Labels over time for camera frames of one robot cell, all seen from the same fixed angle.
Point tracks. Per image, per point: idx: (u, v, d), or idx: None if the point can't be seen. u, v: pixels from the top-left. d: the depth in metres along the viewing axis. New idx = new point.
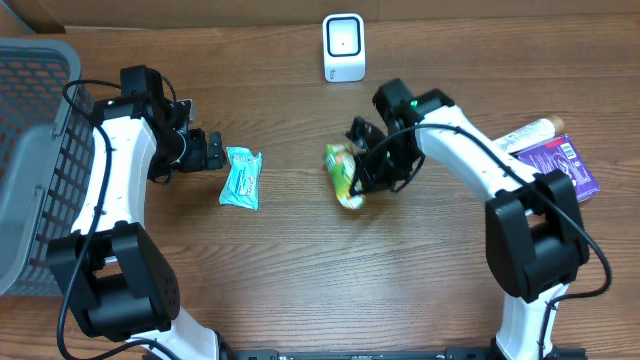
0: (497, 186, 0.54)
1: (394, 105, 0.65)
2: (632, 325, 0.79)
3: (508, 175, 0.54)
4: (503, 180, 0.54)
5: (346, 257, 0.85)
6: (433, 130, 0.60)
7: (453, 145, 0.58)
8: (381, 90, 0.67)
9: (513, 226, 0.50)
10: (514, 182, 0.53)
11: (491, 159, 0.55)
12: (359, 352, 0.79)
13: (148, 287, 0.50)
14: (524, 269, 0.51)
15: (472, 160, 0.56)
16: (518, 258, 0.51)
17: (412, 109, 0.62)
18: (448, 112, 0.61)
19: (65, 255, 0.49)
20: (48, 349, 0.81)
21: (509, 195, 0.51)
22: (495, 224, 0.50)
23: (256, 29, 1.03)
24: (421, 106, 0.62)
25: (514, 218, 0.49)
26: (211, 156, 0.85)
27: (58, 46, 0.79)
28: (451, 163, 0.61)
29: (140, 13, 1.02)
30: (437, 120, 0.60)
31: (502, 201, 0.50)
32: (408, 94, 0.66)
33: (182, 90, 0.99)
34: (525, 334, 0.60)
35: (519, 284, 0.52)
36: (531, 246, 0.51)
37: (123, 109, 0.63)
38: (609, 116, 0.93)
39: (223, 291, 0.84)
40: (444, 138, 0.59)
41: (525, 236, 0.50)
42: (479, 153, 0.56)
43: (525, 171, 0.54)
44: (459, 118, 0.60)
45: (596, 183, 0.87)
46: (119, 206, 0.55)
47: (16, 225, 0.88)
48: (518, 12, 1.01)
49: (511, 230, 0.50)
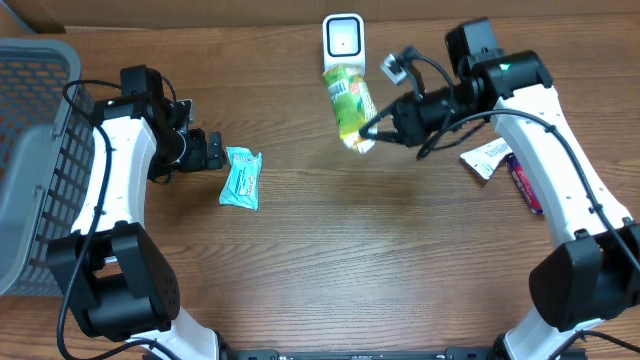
0: (578, 217, 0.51)
1: (474, 54, 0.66)
2: (632, 325, 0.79)
3: (595, 212, 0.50)
4: (588, 215, 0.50)
5: (345, 257, 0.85)
6: (521, 119, 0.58)
7: (539, 148, 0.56)
8: (465, 38, 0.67)
9: (582, 273, 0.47)
10: (600, 223, 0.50)
11: (582, 185, 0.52)
12: (358, 352, 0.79)
13: (149, 288, 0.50)
14: (573, 311, 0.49)
15: (556, 174, 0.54)
16: (573, 304, 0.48)
17: (502, 72, 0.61)
18: (545, 100, 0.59)
19: (64, 255, 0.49)
20: (48, 349, 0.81)
21: (589, 239, 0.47)
22: (563, 262, 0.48)
23: (256, 28, 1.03)
24: (511, 70, 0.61)
25: (586, 271, 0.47)
26: (211, 156, 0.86)
27: (58, 45, 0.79)
28: (525, 162, 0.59)
29: (140, 13, 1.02)
30: (528, 105, 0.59)
31: (580, 244, 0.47)
32: (493, 49, 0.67)
33: (182, 90, 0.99)
34: (539, 346, 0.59)
35: (562, 318, 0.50)
36: (591, 289, 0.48)
37: (123, 108, 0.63)
38: (609, 115, 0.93)
39: (222, 291, 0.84)
40: (531, 137, 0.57)
41: (590, 280, 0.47)
42: (567, 169, 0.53)
43: (616, 213, 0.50)
44: (553, 112, 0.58)
45: None
46: (119, 206, 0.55)
47: (16, 224, 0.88)
48: (518, 12, 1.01)
49: (579, 277, 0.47)
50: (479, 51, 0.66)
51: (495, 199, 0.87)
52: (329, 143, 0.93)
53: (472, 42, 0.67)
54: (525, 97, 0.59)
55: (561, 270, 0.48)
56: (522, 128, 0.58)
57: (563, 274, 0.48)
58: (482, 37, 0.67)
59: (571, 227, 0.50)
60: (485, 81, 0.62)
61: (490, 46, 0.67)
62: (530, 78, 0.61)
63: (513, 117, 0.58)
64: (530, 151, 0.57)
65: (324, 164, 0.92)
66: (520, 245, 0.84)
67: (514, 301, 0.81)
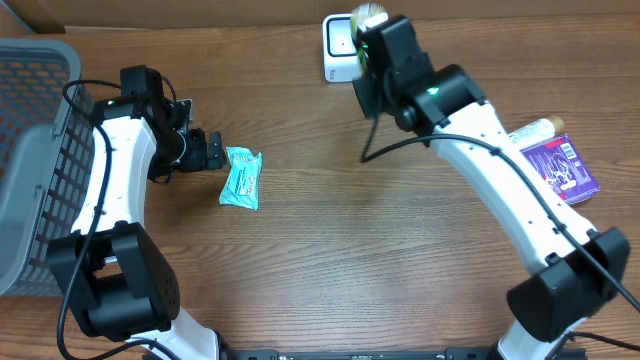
0: (545, 241, 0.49)
1: (398, 63, 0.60)
2: (632, 325, 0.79)
3: (559, 232, 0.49)
4: (553, 236, 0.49)
5: (345, 257, 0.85)
6: (463, 145, 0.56)
7: (490, 173, 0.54)
8: (384, 40, 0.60)
9: (561, 297, 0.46)
10: (567, 244, 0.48)
11: (540, 207, 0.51)
12: (359, 352, 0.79)
13: (149, 288, 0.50)
14: (559, 329, 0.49)
15: (512, 201, 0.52)
16: (558, 323, 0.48)
17: (432, 97, 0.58)
18: (483, 120, 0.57)
19: (64, 255, 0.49)
20: (48, 349, 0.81)
21: (559, 263, 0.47)
22: (540, 289, 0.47)
23: (256, 29, 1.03)
24: (441, 93, 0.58)
25: (564, 292, 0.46)
26: (211, 156, 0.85)
27: (58, 45, 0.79)
28: (480, 189, 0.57)
29: (140, 13, 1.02)
30: (468, 128, 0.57)
31: (552, 272, 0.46)
32: (415, 52, 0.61)
33: (182, 90, 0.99)
34: (533, 352, 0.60)
35: (548, 335, 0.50)
36: (572, 306, 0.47)
37: (123, 108, 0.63)
38: (609, 115, 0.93)
39: (222, 291, 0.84)
40: (479, 162, 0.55)
41: (569, 300, 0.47)
42: (522, 192, 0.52)
43: (580, 226, 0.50)
44: (495, 130, 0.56)
45: (596, 183, 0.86)
46: (119, 206, 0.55)
47: (17, 224, 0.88)
48: (517, 12, 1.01)
49: (558, 302, 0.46)
50: (402, 59, 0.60)
51: None
52: (329, 143, 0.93)
53: (394, 48, 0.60)
54: (462, 122, 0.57)
55: (538, 296, 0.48)
56: (468, 155, 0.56)
57: (543, 300, 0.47)
58: (403, 39, 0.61)
59: (540, 254, 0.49)
60: (417, 111, 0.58)
61: (411, 47, 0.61)
62: (460, 95, 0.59)
63: (452, 142, 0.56)
64: (482, 179, 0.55)
65: (324, 164, 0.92)
66: None
67: None
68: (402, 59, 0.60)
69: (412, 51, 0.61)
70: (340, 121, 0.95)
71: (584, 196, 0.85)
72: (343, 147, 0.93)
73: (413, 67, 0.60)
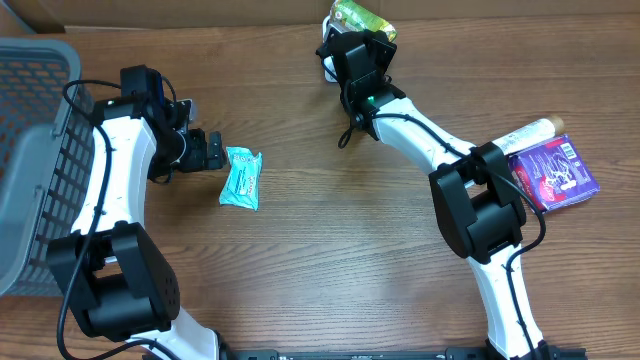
0: (439, 159, 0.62)
1: (356, 77, 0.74)
2: (632, 325, 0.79)
3: (448, 151, 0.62)
4: (444, 156, 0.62)
5: (346, 257, 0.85)
6: (387, 119, 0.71)
7: (403, 130, 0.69)
8: (347, 59, 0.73)
9: (452, 193, 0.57)
10: (454, 158, 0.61)
11: (434, 138, 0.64)
12: (359, 352, 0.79)
13: (148, 287, 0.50)
14: (467, 229, 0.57)
15: (418, 143, 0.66)
16: (461, 222, 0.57)
17: (371, 103, 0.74)
18: (400, 104, 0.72)
19: (65, 255, 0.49)
20: (49, 349, 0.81)
21: (448, 168, 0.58)
22: (436, 191, 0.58)
23: (256, 28, 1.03)
24: (379, 101, 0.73)
25: (452, 187, 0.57)
26: (211, 156, 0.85)
27: (58, 45, 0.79)
28: (405, 148, 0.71)
29: (140, 13, 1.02)
30: (391, 108, 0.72)
31: (442, 172, 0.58)
32: (370, 66, 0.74)
33: (182, 90, 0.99)
34: (499, 313, 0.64)
35: (464, 244, 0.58)
36: (469, 206, 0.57)
37: (123, 108, 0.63)
38: (609, 116, 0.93)
39: (223, 291, 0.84)
40: (396, 125, 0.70)
41: (463, 199, 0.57)
42: (425, 136, 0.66)
43: (464, 145, 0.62)
44: (409, 107, 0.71)
45: (596, 183, 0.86)
46: (119, 206, 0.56)
47: (17, 224, 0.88)
48: (518, 12, 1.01)
49: (449, 197, 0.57)
50: (360, 72, 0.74)
51: None
52: (329, 143, 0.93)
53: (355, 65, 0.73)
54: (388, 107, 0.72)
55: (440, 201, 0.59)
56: (390, 124, 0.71)
57: (442, 201, 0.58)
58: (362, 58, 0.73)
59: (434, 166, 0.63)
60: (364, 117, 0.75)
61: (368, 63, 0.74)
62: (390, 100, 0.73)
63: (380, 118, 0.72)
64: (401, 138, 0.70)
65: (324, 163, 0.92)
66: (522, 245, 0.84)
67: None
68: (359, 72, 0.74)
69: (369, 66, 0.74)
70: (340, 121, 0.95)
71: (584, 196, 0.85)
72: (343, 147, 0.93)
73: (367, 78, 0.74)
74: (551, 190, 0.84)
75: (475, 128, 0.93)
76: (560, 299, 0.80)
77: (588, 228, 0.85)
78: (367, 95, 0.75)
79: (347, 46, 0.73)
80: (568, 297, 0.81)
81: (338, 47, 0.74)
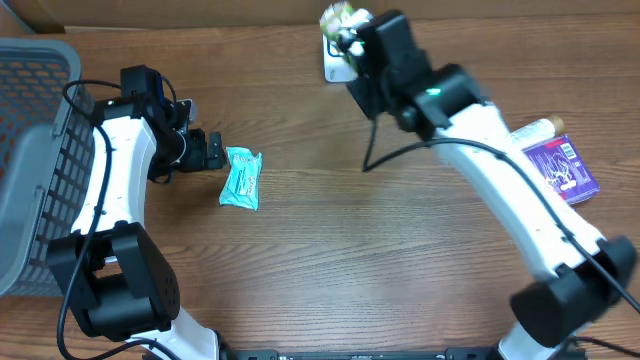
0: (553, 250, 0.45)
1: (392, 60, 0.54)
2: (632, 325, 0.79)
3: (568, 241, 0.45)
4: (561, 245, 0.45)
5: (346, 257, 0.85)
6: (467, 147, 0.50)
7: (489, 172, 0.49)
8: (379, 35, 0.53)
9: (574, 312, 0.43)
10: (574, 253, 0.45)
11: (548, 214, 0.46)
12: (359, 352, 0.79)
13: (148, 288, 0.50)
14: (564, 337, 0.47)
15: (518, 208, 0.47)
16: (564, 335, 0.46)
17: (433, 100, 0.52)
18: (480, 118, 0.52)
19: (65, 255, 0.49)
20: (48, 349, 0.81)
21: (571, 276, 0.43)
22: (552, 303, 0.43)
23: (256, 28, 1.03)
24: (443, 96, 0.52)
25: (576, 305, 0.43)
26: (211, 156, 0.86)
27: (58, 45, 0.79)
28: (480, 190, 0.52)
29: (140, 13, 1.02)
30: (470, 129, 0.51)
31: (565, 284, 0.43)
32: (410, 48, 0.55)
33: (182, 90, 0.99)
34: (537, 355, 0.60)
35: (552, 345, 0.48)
36: (582, 318, 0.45)
37: (123, 109, 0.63)
38: (609, 116, 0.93)
39: (223, 291, 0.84)
40: (479, 162, 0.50)
41: (582, 313, 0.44)
42: (531, 200, 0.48)
43: (587, 235, 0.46)
44: (500, 133, 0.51)
45: (596, 183, 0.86)
46: (119, 206, 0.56)
47: (16, 224, 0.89)
48: (517, 12, 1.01)
49: (569, 315, 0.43)
50: (399, 56, 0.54)
51: None
52: (329, 143, 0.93)
53: (391, 45, 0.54)
54: (465, 123, 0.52)
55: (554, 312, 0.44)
56: (469, 157, 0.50)
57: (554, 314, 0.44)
58: (399, 36, 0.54)
59: (549, 263, 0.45)
60: (418, 113, 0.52)
61: (407, 42, 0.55)
62: (458, 96, 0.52)
63: (455, 145, 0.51)
64: (484, 180, 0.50)
65: (324, 164, 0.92)
66: None
67: None
68: (398, 57, 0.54)
69: (408, 47, 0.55)
70: (340, 121, 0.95)
71: (584, 197, 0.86)
72: (343, 148, 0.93)
73: (409, 64, 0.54)
74: None
75: None
76: None
77: None
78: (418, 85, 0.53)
79: (379, 19, 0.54)
80: None
81: (367, 23, 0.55)
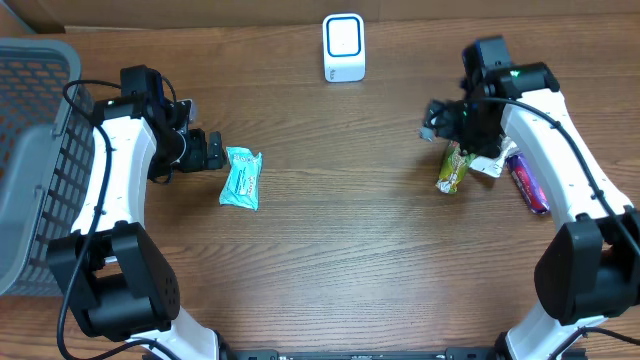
0: (580, 204, 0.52)
1: (488, 63, 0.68)
2: (633, 325, 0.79)
3: (596, 198, 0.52)
4: (589, 201, 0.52)
5: (346, 257, 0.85)
6: (529, 115, 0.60)
7: (542, 137, 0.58)
8: (476, 45, 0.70)
9: (585, 254, 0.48)
10: (600, 209, 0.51)
11: (584, 174, 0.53)
12: (358, 352, 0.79)
13: (149, 288, 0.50)
14: (576, 298, 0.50)
15: (558, 165, 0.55)
16: (577, 289, 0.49)
17: (511, 79, 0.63)
18: (551, 100, 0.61)
19: (65, 255, 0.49)
20: (48, 349, 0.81)
21: (589, 222, 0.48)
22: (565, 243, 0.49)
23: (256, 29, 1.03)
24: (522, 77, 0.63)
25: (589, 250, 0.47)
26: (211, 156, 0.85)
27: (59, 45, 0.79)
28: (531, 157, 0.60)
29: (140, 13, 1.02)
30: (538, 104, 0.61)
31: (582, 226, 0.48)
32: (504, 59, 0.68)
33: (182, 90, 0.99)
34: (541, 344, 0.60)
35: (564, 309, 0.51)
36: (594, 276, 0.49)
37: (123, 108, 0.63)
38: (610, 116, 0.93)
39: (222, 291, 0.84)
40: (537, 127, 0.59)
41: (592, 267, 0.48)
42: (571, 159, 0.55)
43: (616, 200, 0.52)
44: (560, 114, 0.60)
45: None
46: (119, 206, 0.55)
47: (16, 224, 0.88)
48: (518, 12, 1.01)
49: (581, 259, 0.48)
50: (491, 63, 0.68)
51: (495, 199, 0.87)
52: (329, 143, 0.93)
53: (486, 53, 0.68)
54: (535, 100, 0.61)
55: (563, 253, 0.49)
56: (529, 123, 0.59)
57: (566, 257, 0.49)
58: (496, 50, 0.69)
59: (572, 210, 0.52)
60: (496, 87, 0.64)
61: (503, 57, 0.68)
62: (537, 84, 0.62)
63: (521, 113, 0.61)
64: (536, 146, 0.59)
65: (324, 164, 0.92)
66: (520, 245, 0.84)
67: (515, 301, 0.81)
68: (492, 62, 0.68)
69: (503, 58, 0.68)
70: (340, 121, 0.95)
71: None
72: (343, 148, 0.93)
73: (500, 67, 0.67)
74: None
75: None
76: None
77: None
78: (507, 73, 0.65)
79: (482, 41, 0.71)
80: None
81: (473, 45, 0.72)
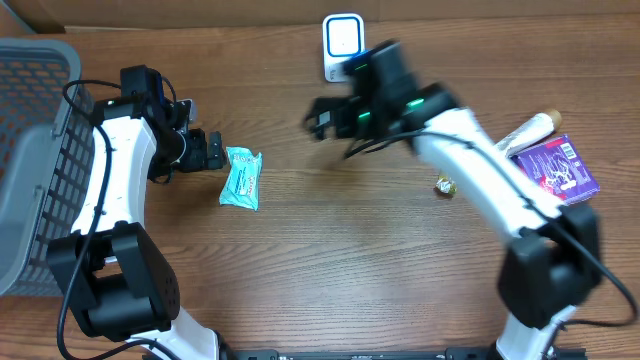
0: (516, 219, 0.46)
1: (388, 83, 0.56)
2: (633, 326, 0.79)
3: (529, 207, 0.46)
4: (524, 213, 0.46)
5: (346, 257, 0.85)
6: (441, 142, 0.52)
7: (462, 161, 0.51)
8: (376, 57, 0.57)
9: (534, 269, 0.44)
10: (536, 217, 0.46)
11: (511, 188, 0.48)
12: (359, 352, 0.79)
13: (148, 288, 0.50)
14: (544, 309, 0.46)
15: (486, 187, 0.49)
16: (540, 300, 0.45)
17: (415, 110, 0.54)
18: (458, 120, 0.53)
19: (65, 255, 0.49)
20: (48, 349, 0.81)
21: (531, 233, 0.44)
22: (514, 261, 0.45)
23: (256, 29, 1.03)
24: (425, 105, 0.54)
25: (538, 262, 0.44)
26: (211, 156, 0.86)
27: (58, 45, 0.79)
28: (456, 182, 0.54)
29: (140, 13, 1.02)
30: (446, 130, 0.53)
31: (525, 241, 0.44)
32: (405, 70, 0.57)
33: (182, 90, 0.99)
34: (529, 345, 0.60)
35: (536, 320, 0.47)
36: (552, 283, 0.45)
37: (123, 108, 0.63)
38: (610, 116, 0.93)
39: (222, 291, 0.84)
40: (453, 152, 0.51)
41: (547, 277, 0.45)
42: (493, 177, 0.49)
43: (548, 202, 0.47)
44: (469, 128, 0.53)
45: (596, 183, 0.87)
46: (119, 206, 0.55)
47: (16, 224, 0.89)
48: (518, 12, 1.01)
49: (533, 273, 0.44)
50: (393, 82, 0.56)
51: None
52: (329, 143, 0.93)
53: (384, 68, 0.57)
54: (443, 126, 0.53)
55: (516, 271, 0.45)
56: (442, 148, 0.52)
57: (519, 274, 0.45)
58: (394, 59, 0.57)
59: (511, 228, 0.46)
60: (402, 124, 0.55)
61: (403, 69, 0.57)
62: (441, 110, 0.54)
63: (434, 142, 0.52)
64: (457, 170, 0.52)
65: (324, 163, 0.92)
66: None
67: None
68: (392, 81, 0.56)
69: (404, 71, 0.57)
70: None
71: (584, 197, 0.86)
72: (343, 148, 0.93)
73: (401, 85, 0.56)
74: (551, 190, 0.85)
75: None
76: None
77: None
78: (408, 99, 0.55)
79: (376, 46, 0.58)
80: None
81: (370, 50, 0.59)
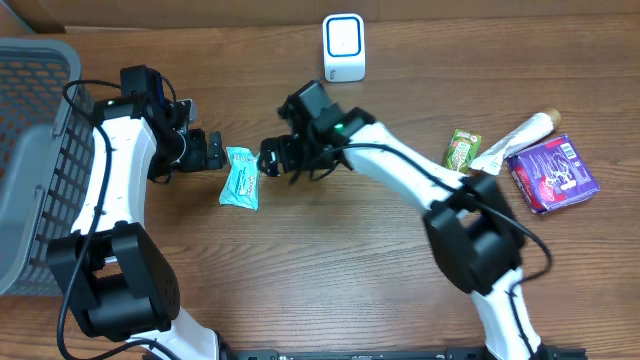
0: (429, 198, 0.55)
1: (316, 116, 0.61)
2: (632, 325, 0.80)
3: (436, 185, 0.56)
4: (432, 190, 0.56)
5: (345, 257, 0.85)
6: (361, 151, 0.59)
7: (380, 161, 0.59)
8: (299, 97, 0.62)
9: (449, 234, 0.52)
10: (443, 192, 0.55)
11: (420, 173, 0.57)
12: (358, 352, 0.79)
13: (148, 287, 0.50)
14: (471, 268, 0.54)
15: (403, 178, 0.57)
16: (463, 261, 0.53)
17: (341, 134, 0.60)
18: (372, 129, 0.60)
19: (65, 255, 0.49)
20: (49, 349, 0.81)
21: (440, 205, 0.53)
22: (432, 232, 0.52)
23: (256, 28, 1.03)
24: (349, 129, 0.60)
25: (450, 228, 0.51)
26: (211, 156, 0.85)
27: (58, 45, 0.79)
28: (382, 179, 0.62)
29: (139, 13, 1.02)
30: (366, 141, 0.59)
31: (436, 212, 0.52)
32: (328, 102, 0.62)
33: (182, 90, 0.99)
34: (503, 331, 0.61)
35: (468, 280, 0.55)
36: (470, 245, 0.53)
37: (123, 108, 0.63)
38: (610, 116, 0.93)
39: (223, 291, 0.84)
40: (372, 156, 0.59)
41: (463, 240, 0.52)
42: (406, 169, 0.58)
43: (451, 177, 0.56)
44: (384, 135, 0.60)
45: (596, 183, 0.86)
46: (119, 206, 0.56)
47: (16, 224, 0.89)
48: (518, 12, 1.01)
49: (448, 237, 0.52)
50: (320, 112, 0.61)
51: None
52: None
53: (310, 105, 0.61)
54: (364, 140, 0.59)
55: (436, 239, 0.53)
56: (365, 155, 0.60)
57: (440, 241, 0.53)
58: (317, 96, 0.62)
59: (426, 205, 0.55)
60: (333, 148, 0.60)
61: (326, 99, 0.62)
62: (360, 128, 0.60)
63: (356, 152, 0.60)
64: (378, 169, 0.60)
65: None
66: None
67: None
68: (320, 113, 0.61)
69: (327, 102, 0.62)
70: None
71: (584, 196, 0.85)
72: None
73: (329, 116, 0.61)
74: (551, 190, 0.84)
75: (475, 129, 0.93)
76: (561, 299, 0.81)
77: (589, 228, 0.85)
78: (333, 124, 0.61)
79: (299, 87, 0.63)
80: (568, 297, 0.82)
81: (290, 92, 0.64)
